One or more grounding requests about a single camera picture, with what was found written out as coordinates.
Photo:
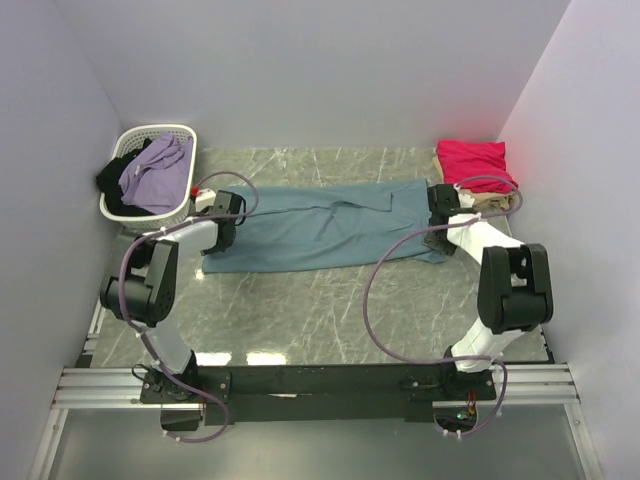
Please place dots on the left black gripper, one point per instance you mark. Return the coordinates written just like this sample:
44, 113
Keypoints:
206, 251

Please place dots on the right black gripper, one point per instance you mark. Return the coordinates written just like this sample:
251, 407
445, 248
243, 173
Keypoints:
446, 248

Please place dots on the teal blue t shirt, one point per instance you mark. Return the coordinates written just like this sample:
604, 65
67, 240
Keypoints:
302, 229

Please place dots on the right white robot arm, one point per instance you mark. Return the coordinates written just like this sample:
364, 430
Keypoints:
514, 293

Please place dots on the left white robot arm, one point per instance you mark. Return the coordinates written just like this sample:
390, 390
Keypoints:
140, 284

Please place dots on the folded tan t shirt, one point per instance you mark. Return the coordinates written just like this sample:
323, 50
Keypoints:
492, 201

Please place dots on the folded red t shirt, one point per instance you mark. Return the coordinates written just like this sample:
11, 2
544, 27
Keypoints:
493, 152

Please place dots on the lilac t shirt in basket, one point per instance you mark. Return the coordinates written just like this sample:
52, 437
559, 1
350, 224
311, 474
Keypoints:
157, 179

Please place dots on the white plastic laundry basket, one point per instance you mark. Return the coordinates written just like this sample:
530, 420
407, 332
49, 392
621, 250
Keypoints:
133, 139

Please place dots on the black garment in basket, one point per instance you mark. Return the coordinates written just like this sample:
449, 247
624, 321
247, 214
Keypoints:
107, 182

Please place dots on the black base beam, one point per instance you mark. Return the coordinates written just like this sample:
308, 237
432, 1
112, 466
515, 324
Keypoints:
276, 393

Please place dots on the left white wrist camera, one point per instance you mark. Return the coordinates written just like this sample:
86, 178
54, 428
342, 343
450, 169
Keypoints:
201, 198

